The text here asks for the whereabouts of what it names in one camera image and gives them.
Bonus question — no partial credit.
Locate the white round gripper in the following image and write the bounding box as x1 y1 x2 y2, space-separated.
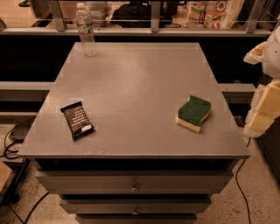
243 26 280 138

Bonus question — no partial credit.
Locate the clear plastic water bottle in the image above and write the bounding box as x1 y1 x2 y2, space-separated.
75 3 97 57

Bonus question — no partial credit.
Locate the green yellow sponge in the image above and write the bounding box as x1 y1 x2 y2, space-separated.
176 95 212 133

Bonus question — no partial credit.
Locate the printed food package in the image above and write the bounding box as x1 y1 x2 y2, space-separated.
185 0 245 29

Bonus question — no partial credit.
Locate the black bag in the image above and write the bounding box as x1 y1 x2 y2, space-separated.
110 2 178 28

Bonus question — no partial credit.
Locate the grey metal drawer cabinet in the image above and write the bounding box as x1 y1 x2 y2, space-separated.
19 43 249 224

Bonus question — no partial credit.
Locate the top drawer knob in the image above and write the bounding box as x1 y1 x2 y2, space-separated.
130 182 140 193

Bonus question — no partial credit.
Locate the drawer knob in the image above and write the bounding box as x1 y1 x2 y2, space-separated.
131 206 139 215
130 182 140 193

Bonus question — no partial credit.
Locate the black snack bar wrapper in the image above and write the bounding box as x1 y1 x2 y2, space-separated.
60 101 95 140

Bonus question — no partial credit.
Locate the grey metal railing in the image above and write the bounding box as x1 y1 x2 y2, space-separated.
0 0 280 37

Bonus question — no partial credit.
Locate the black cable right floor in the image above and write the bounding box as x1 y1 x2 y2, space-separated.
234 136 253 224

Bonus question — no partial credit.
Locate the black cables left floor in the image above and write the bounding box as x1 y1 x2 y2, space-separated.
0 116 37 161

